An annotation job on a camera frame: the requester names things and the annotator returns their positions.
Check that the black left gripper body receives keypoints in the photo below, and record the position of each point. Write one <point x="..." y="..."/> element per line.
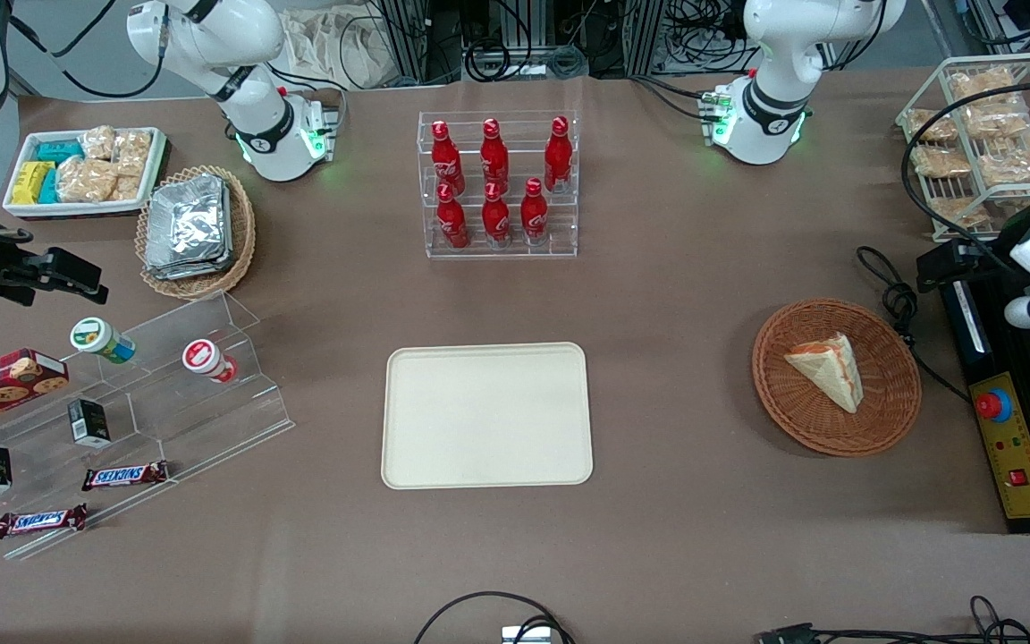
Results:
<point x="973" y="259"/>

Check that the triangle sandwich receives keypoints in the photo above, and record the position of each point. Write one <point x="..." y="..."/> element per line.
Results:
<point x="837" y="376"/>

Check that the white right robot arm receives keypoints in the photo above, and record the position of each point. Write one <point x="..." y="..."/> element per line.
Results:
<point x="256" y="134"/>

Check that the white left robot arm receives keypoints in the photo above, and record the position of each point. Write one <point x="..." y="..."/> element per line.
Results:
<point x="774" y="54"/>

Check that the white rectangular snack tray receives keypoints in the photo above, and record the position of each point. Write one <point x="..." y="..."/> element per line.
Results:
<point x="23" y="210"/>

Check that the oval tan wicker basket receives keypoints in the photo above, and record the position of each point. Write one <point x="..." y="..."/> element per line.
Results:
<point x="242" y="233"/>

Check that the round brown wicker basket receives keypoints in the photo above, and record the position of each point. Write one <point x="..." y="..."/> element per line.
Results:
<point x="801" y="402"/>

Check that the cream rectangular tray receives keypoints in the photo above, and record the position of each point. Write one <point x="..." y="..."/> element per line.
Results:
<point x="479" y="420"/>

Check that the clear bag of snacks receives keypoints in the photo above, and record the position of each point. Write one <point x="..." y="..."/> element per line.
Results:
<point x="998" y="121"/>
<point x="932" y="125"/>
<point x="132" y="152"/>
<point x="126" y="188"/>
<point x="958" y="212"/>
<point x="941" y="162"/>
<point x="99" y="141"/>
<point x="1016" y="161"/>
<point x="982" y="86"/>
<point x="86" y="179"/>

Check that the green lid yogurt cup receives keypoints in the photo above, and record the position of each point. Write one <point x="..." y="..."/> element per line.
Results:
<point x="97" y="337"/>

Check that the teal snack package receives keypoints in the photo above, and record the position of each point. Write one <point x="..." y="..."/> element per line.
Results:
<point x="49" y="188"/>
<point x="59" y="151"/>

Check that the yellow snack package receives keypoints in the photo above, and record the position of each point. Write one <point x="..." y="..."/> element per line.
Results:
<point x="30" y="182"/>

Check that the black machine base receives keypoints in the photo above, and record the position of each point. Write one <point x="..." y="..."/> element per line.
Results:
<point x="998" y="358"/>

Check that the silver foil pouch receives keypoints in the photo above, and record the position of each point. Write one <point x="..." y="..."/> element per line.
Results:
<point x="184" y="224"/>
<point x="229" y="241"/>

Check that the red lid yogurt cup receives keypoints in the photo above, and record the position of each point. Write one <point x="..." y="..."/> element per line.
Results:
<point x="205" y="358"/>

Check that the red emergency stop button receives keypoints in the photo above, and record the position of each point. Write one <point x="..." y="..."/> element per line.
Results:
<point x="994" y="405"/>

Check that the clear acrylic step stand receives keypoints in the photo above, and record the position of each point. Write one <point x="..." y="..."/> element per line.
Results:
<point x="166" y="411"/>

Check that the snickers chocolate bar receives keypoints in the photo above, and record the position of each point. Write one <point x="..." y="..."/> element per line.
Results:
<point x="126" y="475"/>
<point x="39" y="521"/>

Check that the yellow control panel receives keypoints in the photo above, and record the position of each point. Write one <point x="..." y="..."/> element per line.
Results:
<point x="1025" y="483"/>

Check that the beige cloth bag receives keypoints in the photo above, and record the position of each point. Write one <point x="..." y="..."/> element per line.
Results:
<point x="327" y="49"/>

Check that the red cola bottle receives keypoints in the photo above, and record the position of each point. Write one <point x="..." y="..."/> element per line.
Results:
<point x="452" y="224"/>
<point x="494" y="157"/>
<point x="534" y="217"/>
<point x="558" y="156"/>
<point x="495" y="221"/>
<point x="447" y="161"/>

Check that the clear acrylic bottle rack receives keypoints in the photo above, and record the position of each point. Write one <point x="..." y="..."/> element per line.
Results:
<point x="515" y="250"/>

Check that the small silver device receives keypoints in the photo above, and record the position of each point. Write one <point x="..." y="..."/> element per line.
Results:
<point x="526" y="636"/>

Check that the aluminium profile frame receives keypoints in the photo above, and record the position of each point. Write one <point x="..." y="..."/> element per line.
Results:
<point x="417" y="40"/>

